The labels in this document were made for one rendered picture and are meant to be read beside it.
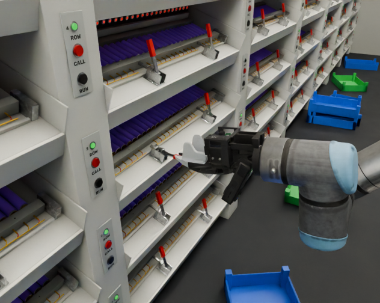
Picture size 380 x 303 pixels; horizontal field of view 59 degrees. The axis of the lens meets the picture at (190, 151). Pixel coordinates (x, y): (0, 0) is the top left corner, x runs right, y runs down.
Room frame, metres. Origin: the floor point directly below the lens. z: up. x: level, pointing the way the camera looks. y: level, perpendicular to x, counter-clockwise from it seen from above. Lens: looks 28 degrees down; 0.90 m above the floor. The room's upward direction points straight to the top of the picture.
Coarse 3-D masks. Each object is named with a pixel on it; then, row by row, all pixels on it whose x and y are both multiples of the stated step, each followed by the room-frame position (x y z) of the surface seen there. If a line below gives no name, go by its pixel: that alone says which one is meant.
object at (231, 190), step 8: (240, 168) 0.59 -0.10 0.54; (248, 168) 0.59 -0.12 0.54; (240, 176) 0.59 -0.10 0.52; (248, 176) 0.62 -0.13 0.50; (232, 184) 0.60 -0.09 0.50; (240, 184) 0.59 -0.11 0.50; (224, 192) 0.61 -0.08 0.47; (232, 192) 0.60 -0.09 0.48; (240, 192) 0.61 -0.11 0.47; (224, 200) 0.61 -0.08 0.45; (232, 200) 0.60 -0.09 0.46
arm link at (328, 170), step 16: (288, 144) 0.56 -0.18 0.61; (304, 144) 0.55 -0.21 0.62; (320, 144) 0.54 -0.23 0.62; (336, 144) 0.53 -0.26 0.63; (288, 160) 0.53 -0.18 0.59; (304, 160) 0.52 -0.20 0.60; (320, 160) 0.51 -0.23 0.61; (336, 160) 0.50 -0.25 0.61; (352, 160) 0.50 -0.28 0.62; (288, 176) 0.53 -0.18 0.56; (304, 176) 0.51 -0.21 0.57; (320, 176) 0.50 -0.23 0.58; (336, 176) 0.48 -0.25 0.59; (352, 176) 0.48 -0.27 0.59; (304, 192) 0.52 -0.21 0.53; (320, 192) 0.49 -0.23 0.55; (336, 192) 0.49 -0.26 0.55; (352, 192) 0.48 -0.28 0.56
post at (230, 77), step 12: (228, 0) 1.10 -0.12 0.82; (240, 0) 1.09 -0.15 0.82; (252, 0) 1.14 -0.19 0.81; (192, 12) 1.17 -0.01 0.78; (204, 12) 1.14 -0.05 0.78; (216, 12) 1.12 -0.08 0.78; (228, 12) 1.10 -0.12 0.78; (240, 12) 1.08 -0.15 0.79; (252, 12) 1.15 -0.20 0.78; (228, 24) 1.10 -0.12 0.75; (240, 24) 1.08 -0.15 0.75; (252, 24) 1.16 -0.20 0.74; (240, 60) 1.09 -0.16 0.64; (228, 72) 1.10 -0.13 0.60; (240, 72) 1.09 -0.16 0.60; (228, 84) 1.10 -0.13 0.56; (240, 84) 1.10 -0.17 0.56; (240, 108) 1.12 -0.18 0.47; (216, 132) 1.12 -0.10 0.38; (228, 132) 1.09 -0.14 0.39; (228, 180) 1.09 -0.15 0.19; (228, 204) 1.08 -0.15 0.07; (228, 216) 1.08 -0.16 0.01
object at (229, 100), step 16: (208, 80) 1.13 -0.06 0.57; (224, 96) 1.09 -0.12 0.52; (240, 96) 1.07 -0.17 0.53; (224, 112) 1.03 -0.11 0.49; (176, 128) 0.87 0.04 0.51; (192, 128) 0.89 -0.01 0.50; (208, 128) 0.91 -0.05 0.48; (176, 144) 0.79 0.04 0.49; (128, 160) 0.69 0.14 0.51; (144, 160) 0.70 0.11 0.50; (176, 160) 0.76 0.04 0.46; (128, 176) 0.63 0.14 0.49; (144, 176) 0.65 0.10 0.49; (160, 176) 0.71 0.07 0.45; (128, 192) 0.59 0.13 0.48
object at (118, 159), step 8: (192, 104) 0.98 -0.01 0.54; (200, 104) 0.99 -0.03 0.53; (184, 112) 0.91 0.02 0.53; (192, 112) 0.96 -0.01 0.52; (168, 120) 0.85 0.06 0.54; (176, 120) 0.86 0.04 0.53; (160, 128) 0.81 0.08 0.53; (168, 128) 0.84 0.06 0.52; (144, 136) 0.75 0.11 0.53; (152, 136) 0.76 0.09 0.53; (136, 144) 0.72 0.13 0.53; (144, 144) 0.74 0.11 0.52; (120, 152) 0.67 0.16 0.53; (128, 152) 0.68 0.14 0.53; (136, 152) 0.71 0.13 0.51; (120, 160) 0.65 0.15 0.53; (136, 160) 0.68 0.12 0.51; (120, 168) 0.64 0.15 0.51
